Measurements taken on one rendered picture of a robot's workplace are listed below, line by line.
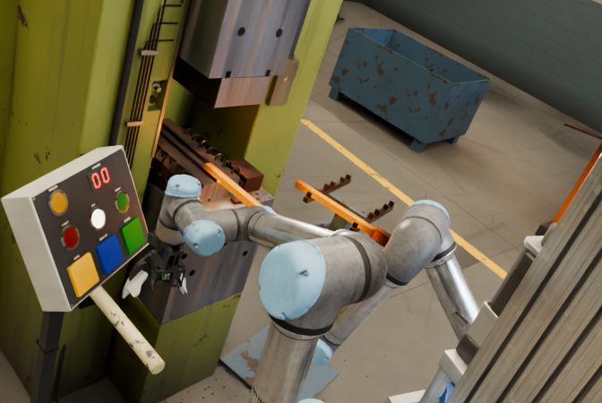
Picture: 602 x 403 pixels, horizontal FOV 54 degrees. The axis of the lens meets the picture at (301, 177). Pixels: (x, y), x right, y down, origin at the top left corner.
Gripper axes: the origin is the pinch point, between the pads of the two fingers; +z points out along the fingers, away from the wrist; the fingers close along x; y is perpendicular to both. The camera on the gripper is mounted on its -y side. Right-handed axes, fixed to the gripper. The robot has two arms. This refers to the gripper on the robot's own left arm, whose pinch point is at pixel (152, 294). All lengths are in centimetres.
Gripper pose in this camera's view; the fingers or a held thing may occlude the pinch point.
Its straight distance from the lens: 155.9
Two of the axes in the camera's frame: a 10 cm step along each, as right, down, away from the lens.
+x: 8.6, 0.3, 5.1
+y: 4.2, 5.5, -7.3
